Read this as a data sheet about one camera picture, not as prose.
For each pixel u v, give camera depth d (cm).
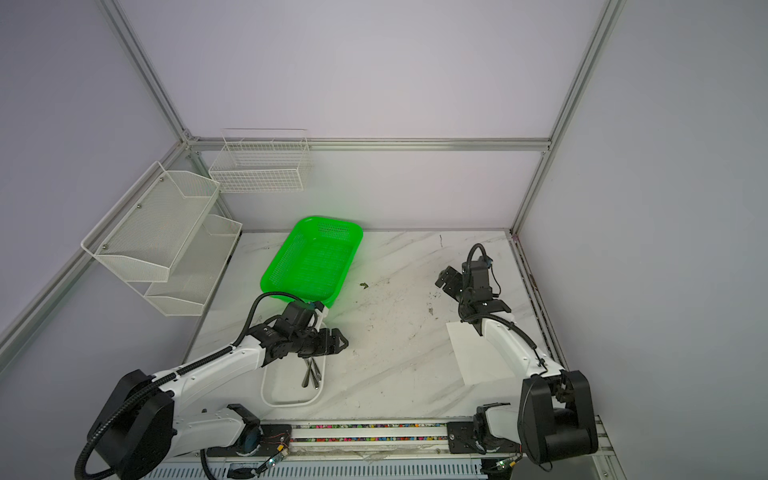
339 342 78
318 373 84
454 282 78
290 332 66
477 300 66
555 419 41
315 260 111
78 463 36
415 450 73
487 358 91
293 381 82
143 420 40
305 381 82
